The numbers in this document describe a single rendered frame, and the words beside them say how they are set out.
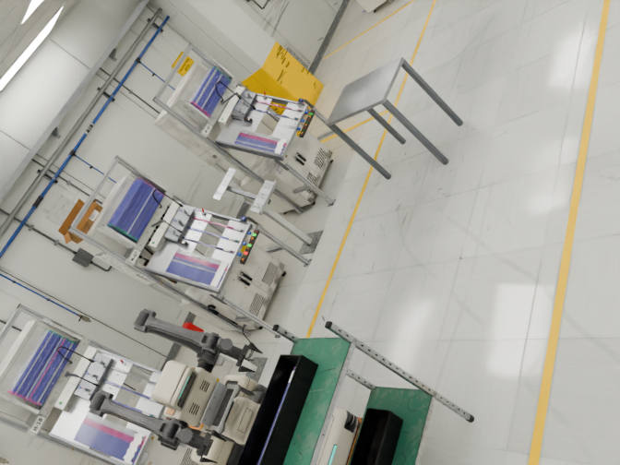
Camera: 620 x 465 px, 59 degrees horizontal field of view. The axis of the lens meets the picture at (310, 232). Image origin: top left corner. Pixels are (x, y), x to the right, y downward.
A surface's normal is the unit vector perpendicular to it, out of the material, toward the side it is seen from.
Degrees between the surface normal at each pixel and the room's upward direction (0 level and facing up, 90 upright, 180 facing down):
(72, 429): 47
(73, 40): 90
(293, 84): 90
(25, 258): 90
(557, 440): 0
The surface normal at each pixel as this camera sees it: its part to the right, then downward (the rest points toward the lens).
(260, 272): 0.61, -0.17
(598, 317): -0.72, -0.54
